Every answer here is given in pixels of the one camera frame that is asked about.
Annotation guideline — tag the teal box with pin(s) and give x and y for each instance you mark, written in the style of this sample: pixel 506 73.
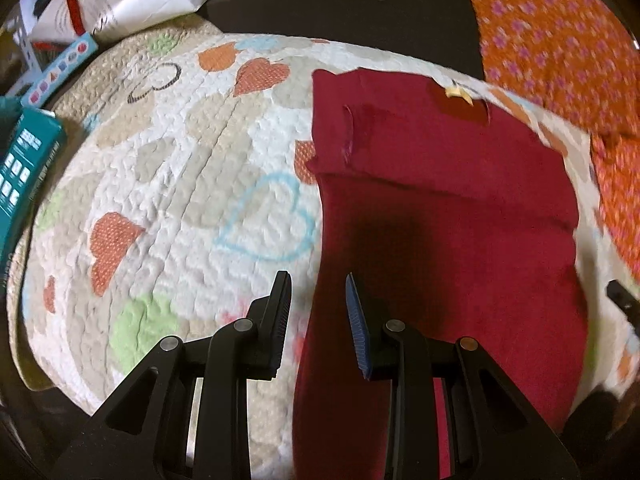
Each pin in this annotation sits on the teal box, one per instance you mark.
pixel 20 175

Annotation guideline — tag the dark red garment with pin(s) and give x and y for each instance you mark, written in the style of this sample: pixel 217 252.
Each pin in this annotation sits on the dark red garment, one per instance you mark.
pixel 440 200

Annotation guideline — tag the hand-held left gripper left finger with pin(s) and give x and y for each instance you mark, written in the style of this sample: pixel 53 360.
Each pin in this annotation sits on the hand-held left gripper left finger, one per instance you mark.
pixel 278 321

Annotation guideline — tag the white printed box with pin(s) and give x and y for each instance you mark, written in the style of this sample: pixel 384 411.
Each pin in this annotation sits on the white printed box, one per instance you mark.
pixel 25 40

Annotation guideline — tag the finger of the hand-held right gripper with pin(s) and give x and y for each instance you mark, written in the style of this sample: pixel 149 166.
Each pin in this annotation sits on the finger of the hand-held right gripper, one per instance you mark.
pixel 621 296

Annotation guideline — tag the orange floral cloth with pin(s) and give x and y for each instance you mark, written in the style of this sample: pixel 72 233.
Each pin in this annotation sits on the orange floral cloth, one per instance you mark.
pixel 555 45

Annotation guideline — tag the light blue shapes box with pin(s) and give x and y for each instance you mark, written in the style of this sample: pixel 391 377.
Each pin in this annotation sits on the light blue shapes box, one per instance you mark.
pixel 60 67

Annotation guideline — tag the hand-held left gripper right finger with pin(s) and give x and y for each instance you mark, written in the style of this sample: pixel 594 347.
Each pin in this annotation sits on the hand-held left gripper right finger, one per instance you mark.
pixel 358 327

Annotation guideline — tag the heart print quilted blanket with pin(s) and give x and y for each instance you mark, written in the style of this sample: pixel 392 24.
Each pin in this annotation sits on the heart print quilted blanket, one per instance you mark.
pixel 190 200

